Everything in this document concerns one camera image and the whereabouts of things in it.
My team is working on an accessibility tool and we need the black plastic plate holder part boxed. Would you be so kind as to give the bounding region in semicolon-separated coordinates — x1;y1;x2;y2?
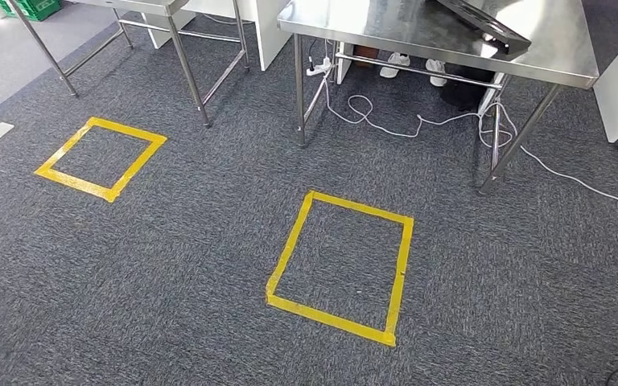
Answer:
436;0;533;56

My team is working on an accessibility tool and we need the white power strip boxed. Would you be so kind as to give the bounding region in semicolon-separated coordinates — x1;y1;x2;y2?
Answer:
306;57;334;77

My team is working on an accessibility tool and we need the yellow floor tape square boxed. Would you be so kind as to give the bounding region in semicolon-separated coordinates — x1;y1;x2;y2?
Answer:
265;191;414;348
34;116;167;203

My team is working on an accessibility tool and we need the white desk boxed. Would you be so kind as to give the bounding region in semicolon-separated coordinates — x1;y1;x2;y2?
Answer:
336;42;354;85

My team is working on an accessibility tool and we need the small brown box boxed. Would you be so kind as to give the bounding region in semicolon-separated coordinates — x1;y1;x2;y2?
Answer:
352;45;379;68

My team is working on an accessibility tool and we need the person's white shoe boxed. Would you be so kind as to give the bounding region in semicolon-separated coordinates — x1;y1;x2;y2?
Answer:
425;58;449;88
379;51;411;80

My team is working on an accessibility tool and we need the black bag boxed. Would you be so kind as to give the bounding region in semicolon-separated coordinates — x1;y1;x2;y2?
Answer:
439;66;494;110

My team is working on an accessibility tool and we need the green plastic crate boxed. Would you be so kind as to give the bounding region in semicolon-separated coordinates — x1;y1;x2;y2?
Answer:
0;0;60;23

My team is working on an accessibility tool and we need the white floor cable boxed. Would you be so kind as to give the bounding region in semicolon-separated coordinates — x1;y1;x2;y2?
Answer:
322;74;502;141

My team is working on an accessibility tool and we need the white power strip cable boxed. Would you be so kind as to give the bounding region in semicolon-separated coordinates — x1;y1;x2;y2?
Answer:
478;100;618;232

